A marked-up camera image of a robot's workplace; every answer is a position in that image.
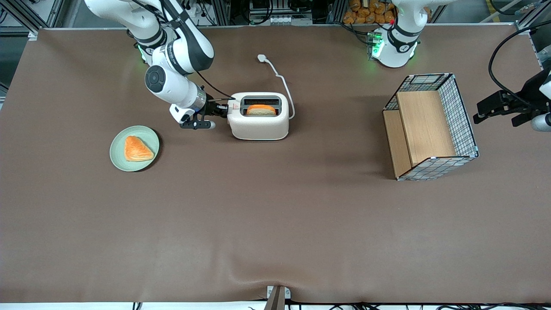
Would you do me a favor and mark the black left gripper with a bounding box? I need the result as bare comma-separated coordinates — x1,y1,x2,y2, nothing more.
474,69,551,127

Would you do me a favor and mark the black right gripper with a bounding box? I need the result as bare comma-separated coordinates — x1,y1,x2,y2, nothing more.
197,100,230,121

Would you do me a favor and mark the white two-slot toaster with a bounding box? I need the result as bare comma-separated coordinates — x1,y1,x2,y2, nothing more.
226,92,290,141

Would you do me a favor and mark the bread slice with orange crust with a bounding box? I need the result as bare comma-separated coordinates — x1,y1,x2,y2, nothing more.
246,104,277,116

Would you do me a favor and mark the triangular orange puff pastry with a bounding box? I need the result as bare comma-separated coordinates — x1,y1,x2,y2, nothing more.
124,136,155,162

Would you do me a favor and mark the white power strip with plugs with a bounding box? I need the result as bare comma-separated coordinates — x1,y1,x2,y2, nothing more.
185,0,211,20

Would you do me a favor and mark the white multi-socket strip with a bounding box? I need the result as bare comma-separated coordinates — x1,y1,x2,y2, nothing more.
265,15,313,25

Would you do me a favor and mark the pale green round plate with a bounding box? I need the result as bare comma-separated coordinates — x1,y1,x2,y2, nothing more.
109,125,160,172

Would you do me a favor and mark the pile of orange buns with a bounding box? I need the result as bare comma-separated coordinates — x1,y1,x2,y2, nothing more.
342,0,396,25

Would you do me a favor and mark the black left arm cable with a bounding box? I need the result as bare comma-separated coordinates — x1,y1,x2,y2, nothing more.
488,21,551,108

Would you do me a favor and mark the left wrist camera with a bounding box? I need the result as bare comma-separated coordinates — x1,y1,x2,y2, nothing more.
532,113,551,132

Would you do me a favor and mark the white toaster cord with plug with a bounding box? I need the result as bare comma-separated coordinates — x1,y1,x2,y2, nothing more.
257,54,296,120

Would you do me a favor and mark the wire basket with wooden shelf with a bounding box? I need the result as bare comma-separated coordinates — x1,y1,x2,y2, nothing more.
382,73,480,181

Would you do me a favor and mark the metal bracket with brown post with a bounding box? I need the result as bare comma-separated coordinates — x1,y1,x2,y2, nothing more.
263,285,291,310

